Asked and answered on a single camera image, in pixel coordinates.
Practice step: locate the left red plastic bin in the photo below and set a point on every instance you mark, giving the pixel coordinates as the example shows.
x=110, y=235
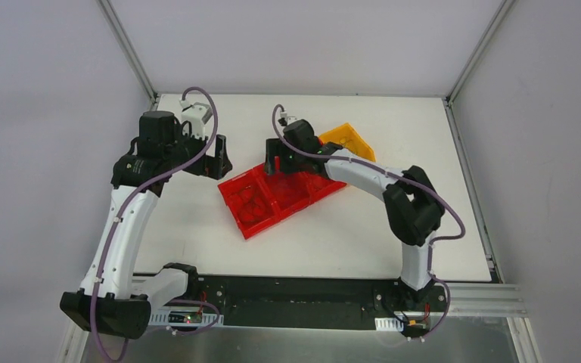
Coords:
x=247, y=201

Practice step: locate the middle red plastic bin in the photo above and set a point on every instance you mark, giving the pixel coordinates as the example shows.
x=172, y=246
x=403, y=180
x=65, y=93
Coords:
x=288, y=193

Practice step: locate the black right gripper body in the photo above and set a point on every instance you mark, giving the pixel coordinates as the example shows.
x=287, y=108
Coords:
x=276, y=155

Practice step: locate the red plastic bin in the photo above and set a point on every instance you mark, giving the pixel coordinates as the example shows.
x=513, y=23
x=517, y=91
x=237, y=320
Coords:
x=247, y=201
x=319, y=187
x=288, y=193

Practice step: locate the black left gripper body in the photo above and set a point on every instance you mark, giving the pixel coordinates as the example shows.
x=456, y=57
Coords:
x=210, y=159

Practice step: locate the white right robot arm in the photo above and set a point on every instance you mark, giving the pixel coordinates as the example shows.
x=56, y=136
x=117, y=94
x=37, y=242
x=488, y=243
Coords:
x=413, y=213

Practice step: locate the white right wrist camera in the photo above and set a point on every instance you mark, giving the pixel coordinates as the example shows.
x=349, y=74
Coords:
x=285, y=119

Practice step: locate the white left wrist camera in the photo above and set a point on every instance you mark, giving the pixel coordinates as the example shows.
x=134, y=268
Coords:
x=194, y=117

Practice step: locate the right red plastic bin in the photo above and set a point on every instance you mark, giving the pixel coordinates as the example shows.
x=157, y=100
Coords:
x=319, y=187

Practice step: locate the yellow plastic bin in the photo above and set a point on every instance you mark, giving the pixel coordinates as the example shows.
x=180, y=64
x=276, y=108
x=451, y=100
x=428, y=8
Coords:
x=346, y=136

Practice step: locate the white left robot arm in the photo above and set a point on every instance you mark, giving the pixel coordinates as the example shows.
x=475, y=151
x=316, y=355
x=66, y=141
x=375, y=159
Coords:
x=106, y=300

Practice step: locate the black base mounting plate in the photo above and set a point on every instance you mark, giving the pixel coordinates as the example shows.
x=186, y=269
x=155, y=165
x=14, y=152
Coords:
x=304, y=303

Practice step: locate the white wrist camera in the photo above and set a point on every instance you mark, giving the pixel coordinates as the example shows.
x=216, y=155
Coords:
x=194, y=117
x=285, y=119

